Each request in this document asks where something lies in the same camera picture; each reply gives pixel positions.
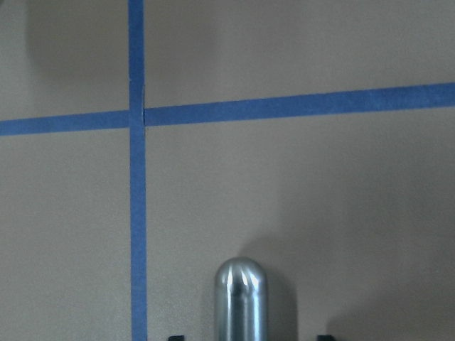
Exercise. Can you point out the steel muddler black tip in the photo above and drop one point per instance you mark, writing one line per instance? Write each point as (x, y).
(241, 310)

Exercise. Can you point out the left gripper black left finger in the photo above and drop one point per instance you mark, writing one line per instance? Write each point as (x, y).
(176, 338)

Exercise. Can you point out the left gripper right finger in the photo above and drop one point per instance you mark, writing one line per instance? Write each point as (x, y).
(324, 338)

